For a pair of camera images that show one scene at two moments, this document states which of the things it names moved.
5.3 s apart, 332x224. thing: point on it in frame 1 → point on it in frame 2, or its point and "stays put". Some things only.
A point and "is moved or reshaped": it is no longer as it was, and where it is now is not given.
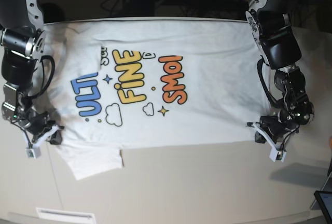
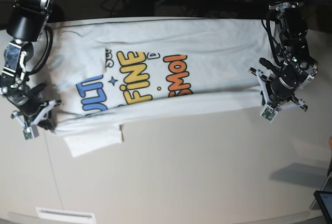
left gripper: [277, 132] → [277, 91]
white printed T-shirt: [126, 85] is moved or reshaped
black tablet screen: [325, 199] stays put
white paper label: [66, 215] stays put
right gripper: [40, 126] → [32, 109]
